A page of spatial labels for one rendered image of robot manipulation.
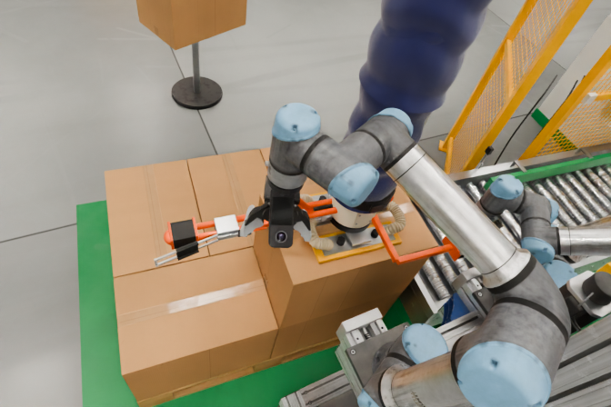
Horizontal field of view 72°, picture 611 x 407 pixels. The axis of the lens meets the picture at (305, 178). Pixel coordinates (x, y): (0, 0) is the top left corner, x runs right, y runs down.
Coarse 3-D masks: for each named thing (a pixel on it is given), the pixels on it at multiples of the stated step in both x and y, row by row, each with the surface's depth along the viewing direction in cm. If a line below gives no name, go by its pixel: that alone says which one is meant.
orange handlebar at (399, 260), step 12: (312, 204) 146; (324, 204) 147; (240, 216) 137; (312, 216) 143; (204, 228) 134; (240, 228) 135; (264, 228) 139; (168, 240) 128; (384, 240) 141; (420, 252) 140; (432, 252) 140; (444, 252) 142
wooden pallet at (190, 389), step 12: (312, 348) 219; (324, 348) 220; (276, 360) 205; (288, 360) 213; (228, 372) 193; (240, 372) 206; (252, 372) 207; (192, 384) 188; (204, 384) 200; (216, 384) 201; (156, 396) 183; (168, 396) 189; (180, 396) 195
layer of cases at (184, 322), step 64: (128, 192) 201; (192, 192) 207; (256, 192) 214; (128, 256) 180; (192, 256) 185; (128, 320) 163; (192, 320) 167; (256, 320) 171; (320, 320) 181; (128, 384) 160
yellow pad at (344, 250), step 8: (384, 224) 159; (344, 232) 155; (368, 232) 156; (376, 232) 153; (336, 240) 151; (344, 240) 149; (376, 240) 154; (392, 240) 156; (400, 240) 156; (336, 248) 149; (344, 248) 150; (352, 248) 150; (360, 248) 151; (368, 248) 152; (376, 248) 153; (320, 256) 146; (328, 256) 147; (336, 256) 148; (344, 256) 149
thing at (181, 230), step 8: (168, 224) 130; (176, 224) 130; (184, 224) 130; (192, 224) 131; (176, 232) 128; (184, 232) 129; (192, 232) 129; (176, 240) 127; (184, 240) 128; (192, 240) 129; (176, 248) 130
